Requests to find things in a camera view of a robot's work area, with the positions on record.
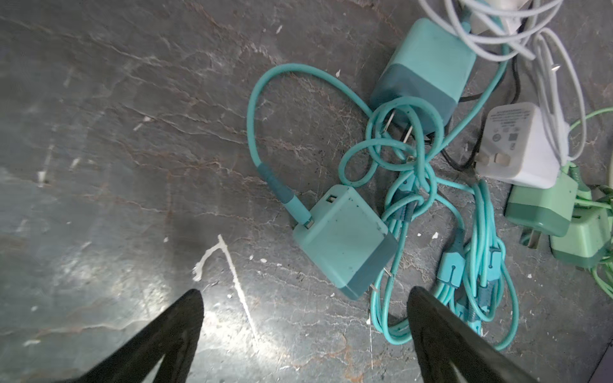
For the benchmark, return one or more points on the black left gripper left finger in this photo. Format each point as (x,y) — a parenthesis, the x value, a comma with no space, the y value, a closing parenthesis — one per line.
(169,343)

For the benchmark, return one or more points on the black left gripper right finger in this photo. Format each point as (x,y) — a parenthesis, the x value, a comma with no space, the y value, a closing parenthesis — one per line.
(449,351)

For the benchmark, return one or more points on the teal charger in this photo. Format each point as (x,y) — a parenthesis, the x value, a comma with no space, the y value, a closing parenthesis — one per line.
(430,64)
(348,241)

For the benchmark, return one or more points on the green charger left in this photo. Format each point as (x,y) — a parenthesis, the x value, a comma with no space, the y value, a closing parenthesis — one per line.
(542,211)

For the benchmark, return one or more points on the green charger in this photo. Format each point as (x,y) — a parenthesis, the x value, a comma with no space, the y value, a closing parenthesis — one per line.
(588,238)
(542,211)

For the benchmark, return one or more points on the green charger right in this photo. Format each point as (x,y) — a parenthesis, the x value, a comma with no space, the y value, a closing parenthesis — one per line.
(588,238)

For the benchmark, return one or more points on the white charger with label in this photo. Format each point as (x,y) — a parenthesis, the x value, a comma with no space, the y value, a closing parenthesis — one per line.
(515,148)

